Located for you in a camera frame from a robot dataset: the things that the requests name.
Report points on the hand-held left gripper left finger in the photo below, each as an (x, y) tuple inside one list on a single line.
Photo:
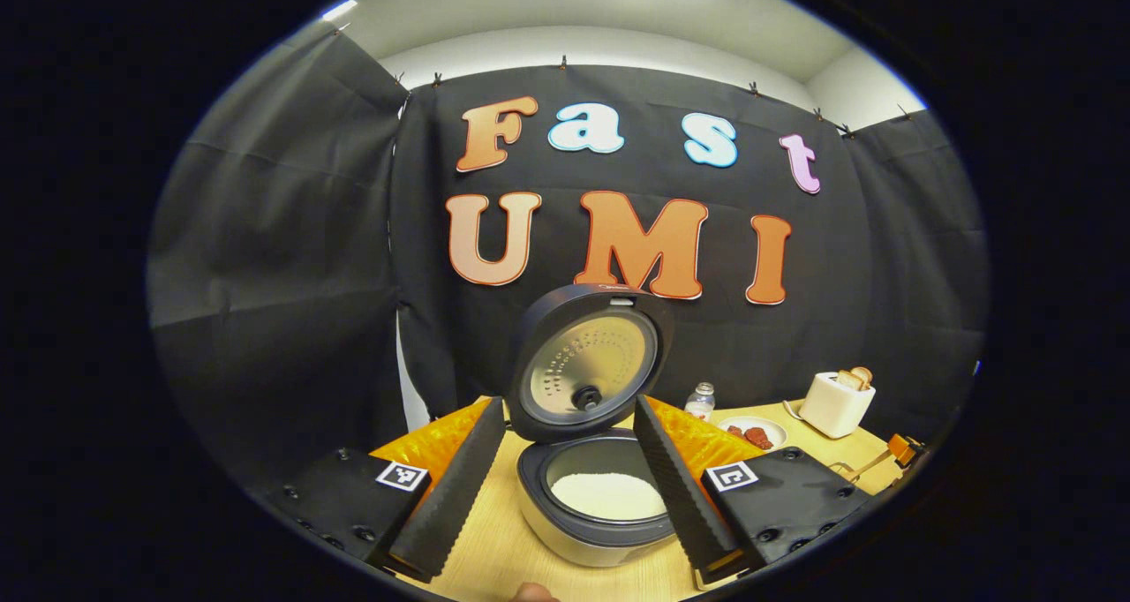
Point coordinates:
[(450, 505)]

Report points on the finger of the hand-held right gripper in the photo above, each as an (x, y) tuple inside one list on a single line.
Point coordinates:
[(907, 451)]

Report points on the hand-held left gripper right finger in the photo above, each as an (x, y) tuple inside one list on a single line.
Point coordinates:
[(684, 496)]

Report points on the dark grey rice cooker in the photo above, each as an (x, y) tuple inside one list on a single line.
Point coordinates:
[(587, 372)]

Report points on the white toaster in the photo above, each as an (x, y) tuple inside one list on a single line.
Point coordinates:
[(834, 408)]

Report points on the toasted bread slice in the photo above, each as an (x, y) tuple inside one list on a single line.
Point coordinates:
[(849, 379), (862, 374)]

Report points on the clear drink bottle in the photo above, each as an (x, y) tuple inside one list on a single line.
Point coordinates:
[(700, 403)]

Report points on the white plate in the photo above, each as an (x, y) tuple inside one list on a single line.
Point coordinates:
[(775, 427)]

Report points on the black backdrop cloth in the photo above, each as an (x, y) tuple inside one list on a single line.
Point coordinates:
[(291, 231)]

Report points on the ceiling light panel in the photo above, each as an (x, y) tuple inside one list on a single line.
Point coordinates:
[(338, 9)]

